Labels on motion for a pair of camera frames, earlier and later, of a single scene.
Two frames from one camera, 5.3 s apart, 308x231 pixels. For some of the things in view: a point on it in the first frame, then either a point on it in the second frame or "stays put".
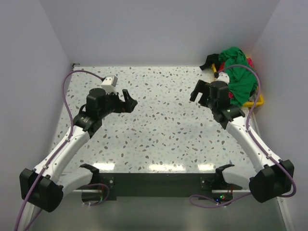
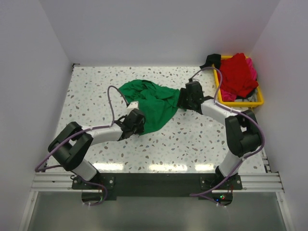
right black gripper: [201, 87] -> [181, 102]
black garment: [211, 58] stays put
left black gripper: [121, 107] -> [140, 128]
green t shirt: [243, 83] -> [157, 104]
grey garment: [253, 97] stays put
